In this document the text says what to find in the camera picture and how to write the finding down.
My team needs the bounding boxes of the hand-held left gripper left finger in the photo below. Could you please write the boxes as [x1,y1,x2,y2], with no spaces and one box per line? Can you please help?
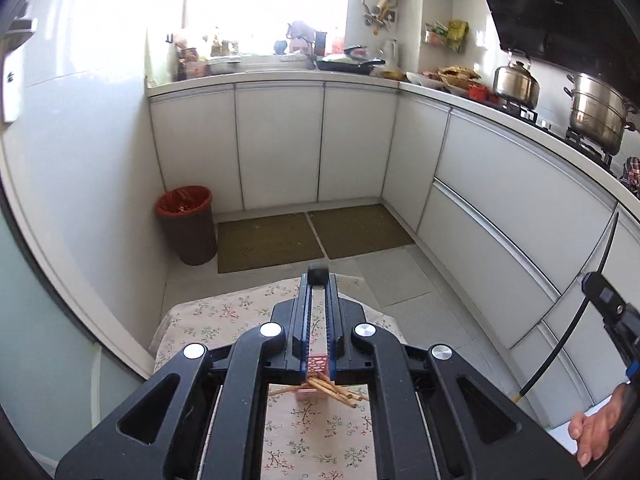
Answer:
[55,274,313,480]

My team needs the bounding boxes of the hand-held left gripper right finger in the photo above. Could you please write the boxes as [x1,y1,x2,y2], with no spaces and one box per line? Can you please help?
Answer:
[325,274,584,480]

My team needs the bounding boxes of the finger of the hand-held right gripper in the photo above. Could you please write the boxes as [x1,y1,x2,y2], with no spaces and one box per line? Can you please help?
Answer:
[581,271,628,323]

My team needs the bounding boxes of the pink perforated utensil holder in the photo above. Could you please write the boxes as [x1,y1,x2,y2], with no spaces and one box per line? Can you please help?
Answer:
[295,354,346,405]

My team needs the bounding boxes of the pile of wooden chopsticks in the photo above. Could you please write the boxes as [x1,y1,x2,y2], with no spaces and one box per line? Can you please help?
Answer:
[267,376,370,409]

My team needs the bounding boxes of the person's right hand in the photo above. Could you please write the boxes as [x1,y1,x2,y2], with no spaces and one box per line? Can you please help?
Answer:
[567,384,632,467]

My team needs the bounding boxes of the olive floor mat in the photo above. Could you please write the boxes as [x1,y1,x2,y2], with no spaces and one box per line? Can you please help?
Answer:
[216,211,326,275]
[306,203,416,261]

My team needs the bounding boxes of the plaid cloth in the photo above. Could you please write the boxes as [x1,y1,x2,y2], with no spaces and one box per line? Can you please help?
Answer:
[620,156,640,188]

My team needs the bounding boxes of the white kitchen cabinets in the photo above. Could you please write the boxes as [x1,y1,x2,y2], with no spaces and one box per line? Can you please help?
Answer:
[146,71,640,426]

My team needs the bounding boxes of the brown trash bin red liner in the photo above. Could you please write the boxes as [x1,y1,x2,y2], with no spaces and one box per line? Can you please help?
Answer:
[154,185,218,267]

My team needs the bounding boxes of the black gas stove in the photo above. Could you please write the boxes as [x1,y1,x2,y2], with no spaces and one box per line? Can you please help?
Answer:
[500,100,616,166]

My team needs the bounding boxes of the steel steamer pot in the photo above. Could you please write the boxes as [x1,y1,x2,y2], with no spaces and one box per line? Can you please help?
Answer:
[564,72,638,156]

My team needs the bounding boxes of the steel kettle pot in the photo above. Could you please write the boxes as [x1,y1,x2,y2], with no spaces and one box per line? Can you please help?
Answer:
[492,50,541,111]

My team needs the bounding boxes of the black frying pan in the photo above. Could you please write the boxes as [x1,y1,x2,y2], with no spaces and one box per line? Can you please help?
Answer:
[316,55,387,73]

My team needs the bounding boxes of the woven basket plate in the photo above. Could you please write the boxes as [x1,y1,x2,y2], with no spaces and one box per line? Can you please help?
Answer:
[437,65,481,86]

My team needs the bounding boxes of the frosted glass sliding door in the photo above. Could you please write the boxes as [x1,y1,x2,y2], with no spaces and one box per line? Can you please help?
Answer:
[0,175,101,461]

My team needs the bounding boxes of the grey figurine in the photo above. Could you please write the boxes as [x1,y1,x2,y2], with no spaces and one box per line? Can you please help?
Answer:
[286,20,313,53]

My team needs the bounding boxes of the black range hood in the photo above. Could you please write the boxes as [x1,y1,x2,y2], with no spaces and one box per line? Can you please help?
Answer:
[467,0,640,86]

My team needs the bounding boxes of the bright window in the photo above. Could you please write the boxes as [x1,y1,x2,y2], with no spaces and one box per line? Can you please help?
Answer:
[182,0,368,56]

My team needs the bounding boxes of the wall rack with packets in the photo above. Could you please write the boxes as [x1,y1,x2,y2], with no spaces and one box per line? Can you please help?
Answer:
[424,20,470,53]

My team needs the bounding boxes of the metal door handle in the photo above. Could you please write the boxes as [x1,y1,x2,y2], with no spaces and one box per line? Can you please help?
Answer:
[0,17,38,123]

